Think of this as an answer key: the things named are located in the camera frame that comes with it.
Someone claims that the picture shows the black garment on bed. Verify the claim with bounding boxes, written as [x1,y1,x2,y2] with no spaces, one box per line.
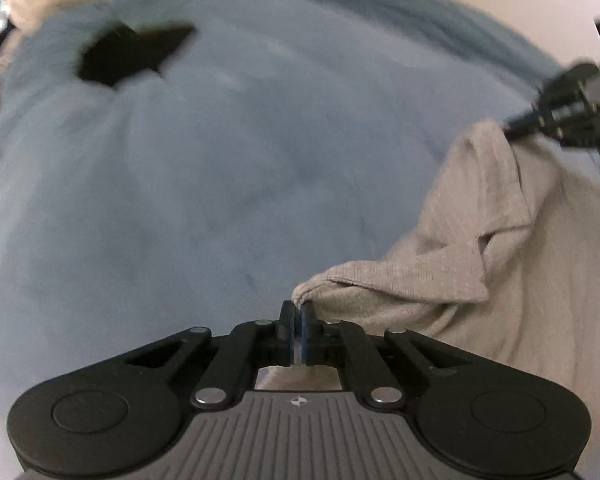
[76,24,197,88]

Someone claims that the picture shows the grey polo shirt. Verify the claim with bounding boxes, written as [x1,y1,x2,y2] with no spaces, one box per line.
[251,118,600,401]

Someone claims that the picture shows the blue fleece duvet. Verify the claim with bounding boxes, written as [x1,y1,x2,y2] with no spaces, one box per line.
[0,0,600,480]

